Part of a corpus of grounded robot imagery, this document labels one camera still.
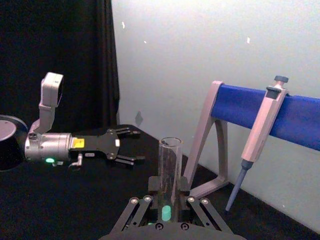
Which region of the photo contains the grey pipette with blue tip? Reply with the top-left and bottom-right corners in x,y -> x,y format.
224,75 -> 290,214

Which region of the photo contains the thin dark cable silver plug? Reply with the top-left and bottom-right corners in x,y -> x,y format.
52,153 -> 84,170

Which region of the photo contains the clear plastic tube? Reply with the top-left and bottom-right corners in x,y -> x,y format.
158,136 -> 184,224

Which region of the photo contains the black curtain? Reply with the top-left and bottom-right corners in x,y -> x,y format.
0,0 -> 121,132

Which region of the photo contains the grey stand with blue bar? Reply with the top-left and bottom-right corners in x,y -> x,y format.
183,80 -> 320,200

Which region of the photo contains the black table cloth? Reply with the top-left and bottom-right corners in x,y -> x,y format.
0,123 -> 320,240

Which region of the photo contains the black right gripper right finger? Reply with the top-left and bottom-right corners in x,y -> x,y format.
178,177 -> 232,234

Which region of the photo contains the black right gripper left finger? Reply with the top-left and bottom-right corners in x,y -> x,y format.
112,175 -> 161,232

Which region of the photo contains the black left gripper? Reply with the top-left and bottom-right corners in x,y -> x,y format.
68,126 -> 147,168

